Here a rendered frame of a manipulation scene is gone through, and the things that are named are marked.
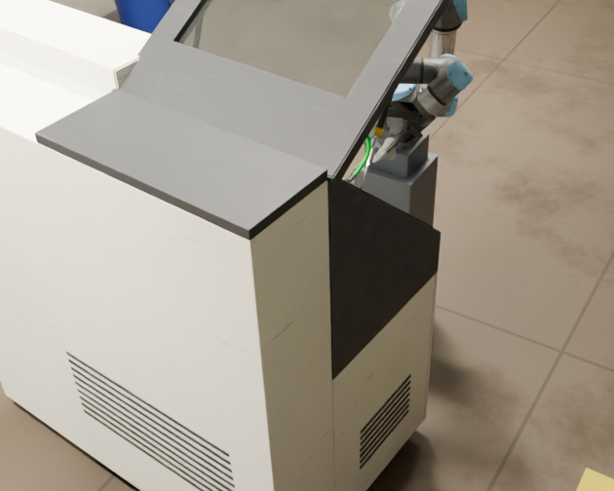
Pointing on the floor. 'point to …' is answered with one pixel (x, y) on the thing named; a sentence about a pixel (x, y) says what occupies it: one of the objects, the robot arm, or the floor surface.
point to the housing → (155, 285)
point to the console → (62, 40)
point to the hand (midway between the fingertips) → (369, 149)
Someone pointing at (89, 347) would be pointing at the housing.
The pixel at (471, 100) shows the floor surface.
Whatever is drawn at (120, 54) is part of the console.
